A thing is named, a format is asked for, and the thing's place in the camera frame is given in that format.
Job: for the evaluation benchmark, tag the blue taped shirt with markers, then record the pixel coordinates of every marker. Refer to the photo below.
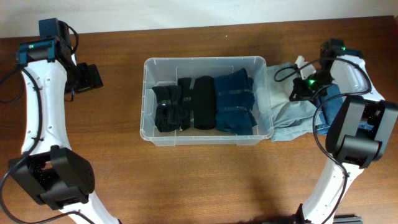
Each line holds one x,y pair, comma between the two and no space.
234,103

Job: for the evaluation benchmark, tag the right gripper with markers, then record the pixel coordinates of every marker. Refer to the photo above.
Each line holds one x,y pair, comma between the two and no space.
298,91

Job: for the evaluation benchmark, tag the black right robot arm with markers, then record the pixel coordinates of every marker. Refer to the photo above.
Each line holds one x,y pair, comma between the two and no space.
358,134

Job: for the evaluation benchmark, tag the light blue jeans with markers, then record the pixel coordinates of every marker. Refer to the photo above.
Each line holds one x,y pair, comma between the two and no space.
277,117

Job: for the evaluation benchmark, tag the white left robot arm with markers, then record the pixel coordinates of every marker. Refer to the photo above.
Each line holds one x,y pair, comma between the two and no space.
48,170

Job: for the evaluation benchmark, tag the small black taped garment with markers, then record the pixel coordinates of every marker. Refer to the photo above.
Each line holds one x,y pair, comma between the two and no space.
169,112

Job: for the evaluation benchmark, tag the dark blue jeans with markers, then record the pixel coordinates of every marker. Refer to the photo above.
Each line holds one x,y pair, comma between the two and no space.
329,110

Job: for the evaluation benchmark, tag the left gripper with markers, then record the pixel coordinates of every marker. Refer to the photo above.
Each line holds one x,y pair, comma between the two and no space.
91,76

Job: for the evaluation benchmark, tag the clear plastic storage bin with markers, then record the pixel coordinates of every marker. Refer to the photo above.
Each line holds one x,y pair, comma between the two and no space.
167,71

